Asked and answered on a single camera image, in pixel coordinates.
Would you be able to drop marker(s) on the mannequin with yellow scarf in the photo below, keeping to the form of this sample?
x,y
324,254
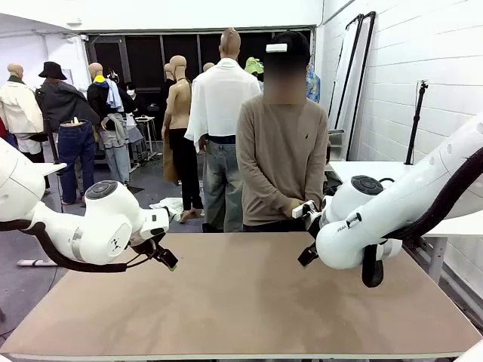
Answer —
x,y
99,98

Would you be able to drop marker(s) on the tan mannequin head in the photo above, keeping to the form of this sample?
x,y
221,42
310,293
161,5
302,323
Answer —
x,y
208,67

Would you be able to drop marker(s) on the black tripod stand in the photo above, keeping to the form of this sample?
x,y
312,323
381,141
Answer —
x,y
417,120

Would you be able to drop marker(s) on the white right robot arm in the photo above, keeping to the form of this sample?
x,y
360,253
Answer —
x,y
407,196

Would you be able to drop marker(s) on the black-framed leaning panel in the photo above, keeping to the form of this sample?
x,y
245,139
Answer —
x,y
360,94
345,75

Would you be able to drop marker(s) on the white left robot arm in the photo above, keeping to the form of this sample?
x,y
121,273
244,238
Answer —
x,y
105,230

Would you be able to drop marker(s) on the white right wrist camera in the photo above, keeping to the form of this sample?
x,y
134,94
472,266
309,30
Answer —
x,y
303,209

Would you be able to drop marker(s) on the white head-mounted device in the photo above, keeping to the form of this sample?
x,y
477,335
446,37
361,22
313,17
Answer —
x,y
276,47

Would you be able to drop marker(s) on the person's left forearm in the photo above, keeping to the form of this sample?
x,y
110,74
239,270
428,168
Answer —
x,y
317,183

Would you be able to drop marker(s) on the person's right forearm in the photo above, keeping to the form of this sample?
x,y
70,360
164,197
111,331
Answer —
x,y
264,188

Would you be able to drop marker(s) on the white cloth on floor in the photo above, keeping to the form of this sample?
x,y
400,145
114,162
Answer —
x,y
168,205

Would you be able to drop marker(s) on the tan mannequin in black top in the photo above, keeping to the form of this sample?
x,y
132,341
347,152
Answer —
x,y
168,71

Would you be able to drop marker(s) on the mannequin in pale jeans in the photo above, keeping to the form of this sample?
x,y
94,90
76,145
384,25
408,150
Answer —
x,y
117,158

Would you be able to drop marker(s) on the mannequin with black hat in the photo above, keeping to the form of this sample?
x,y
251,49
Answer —
x,y
62,100

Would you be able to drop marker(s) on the person's right hand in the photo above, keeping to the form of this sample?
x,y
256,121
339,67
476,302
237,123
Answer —
x,y
295,204

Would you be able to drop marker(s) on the black cap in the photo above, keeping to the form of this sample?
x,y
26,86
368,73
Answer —
x,y
290,37

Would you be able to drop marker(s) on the white background work table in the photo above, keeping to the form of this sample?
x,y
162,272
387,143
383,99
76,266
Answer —
x,y
145,119

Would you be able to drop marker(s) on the mannequin in cream jacket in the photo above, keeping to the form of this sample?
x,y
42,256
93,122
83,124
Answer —
x,y
19,109

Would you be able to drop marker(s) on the grey metal cart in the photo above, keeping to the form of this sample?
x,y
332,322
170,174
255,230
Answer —
x,y
336,139

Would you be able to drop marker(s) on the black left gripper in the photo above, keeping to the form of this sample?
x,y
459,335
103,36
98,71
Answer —
x,y
145,247

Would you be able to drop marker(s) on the person in beige sweater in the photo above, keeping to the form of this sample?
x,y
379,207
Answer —
x,y
281,151

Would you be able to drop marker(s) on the bare tan mannequin black skirt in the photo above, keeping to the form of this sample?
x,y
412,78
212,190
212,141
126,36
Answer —
x,y
181,102

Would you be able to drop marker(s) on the mannequin in white shirt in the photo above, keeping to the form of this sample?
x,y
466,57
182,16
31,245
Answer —
x,y
219,102

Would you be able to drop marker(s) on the mannequin in blue floral shirt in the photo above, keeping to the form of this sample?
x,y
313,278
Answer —
x,y
314,86

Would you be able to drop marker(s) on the small white side table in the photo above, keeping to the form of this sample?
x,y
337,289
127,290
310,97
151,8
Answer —
x,y
56,167

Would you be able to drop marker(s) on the mannequin in blue jeans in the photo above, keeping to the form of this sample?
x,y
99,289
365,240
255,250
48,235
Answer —
x,y
75,151

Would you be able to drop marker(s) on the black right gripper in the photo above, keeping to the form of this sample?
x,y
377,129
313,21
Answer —
x,y
316,222

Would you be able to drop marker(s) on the green hat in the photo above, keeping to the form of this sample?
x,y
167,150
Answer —
x,y
253,66

